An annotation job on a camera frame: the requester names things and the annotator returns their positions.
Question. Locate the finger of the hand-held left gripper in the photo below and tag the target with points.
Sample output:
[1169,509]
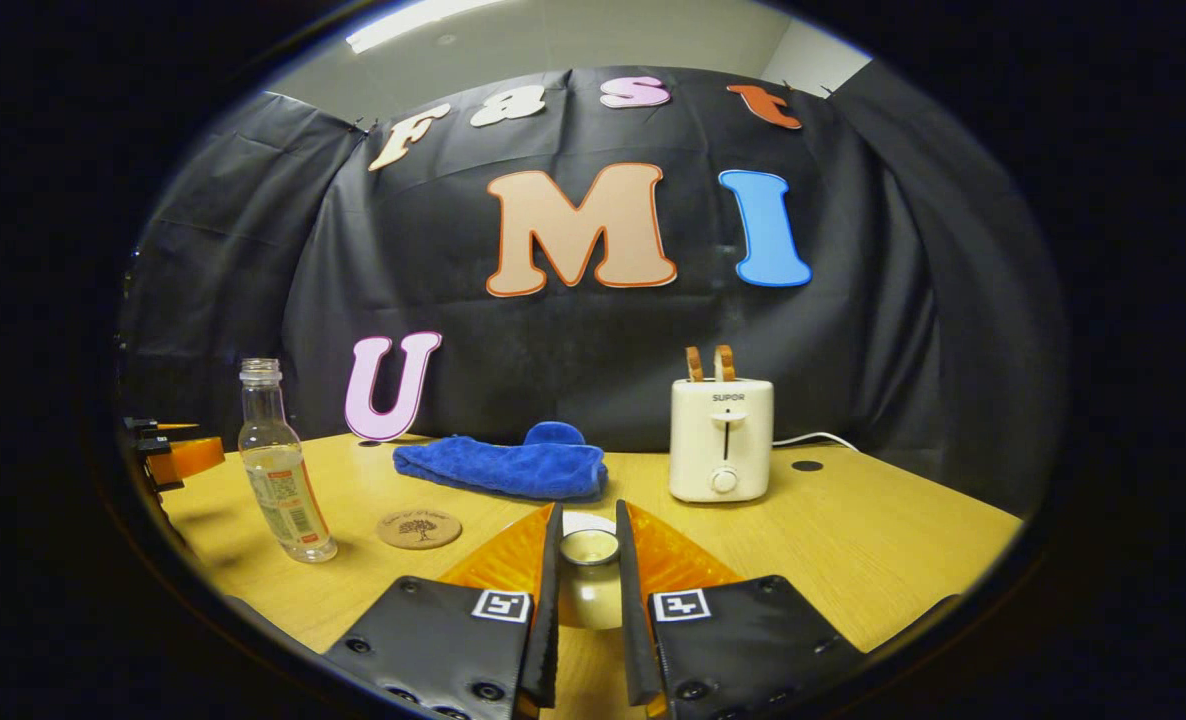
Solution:
[193,458]
[141,424]

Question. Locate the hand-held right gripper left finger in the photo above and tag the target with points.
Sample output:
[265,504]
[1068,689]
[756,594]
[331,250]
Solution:
[551,620]

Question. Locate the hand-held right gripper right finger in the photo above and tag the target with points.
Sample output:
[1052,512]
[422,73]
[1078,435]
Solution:
[633,630]

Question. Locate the clear plastic water bottle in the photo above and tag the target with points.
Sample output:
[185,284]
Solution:
[283,480]

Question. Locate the pale yellow ceramic teacup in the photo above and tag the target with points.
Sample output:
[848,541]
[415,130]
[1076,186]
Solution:
[588,520]

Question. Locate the round cork coaster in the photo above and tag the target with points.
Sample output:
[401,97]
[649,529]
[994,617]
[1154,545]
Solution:
[419,530]

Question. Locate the blue towel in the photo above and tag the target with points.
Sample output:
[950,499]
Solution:
[513,465]

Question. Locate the white toaster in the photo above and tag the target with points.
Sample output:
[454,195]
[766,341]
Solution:
[721,440]

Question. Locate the black table grommet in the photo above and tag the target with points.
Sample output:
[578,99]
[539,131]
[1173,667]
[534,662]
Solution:
[807,466]

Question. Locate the bread slice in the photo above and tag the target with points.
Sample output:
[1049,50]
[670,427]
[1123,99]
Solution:
[724,363]
[694,365]

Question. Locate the black backdrop cloth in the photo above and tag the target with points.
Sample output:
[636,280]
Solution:
[553,340]

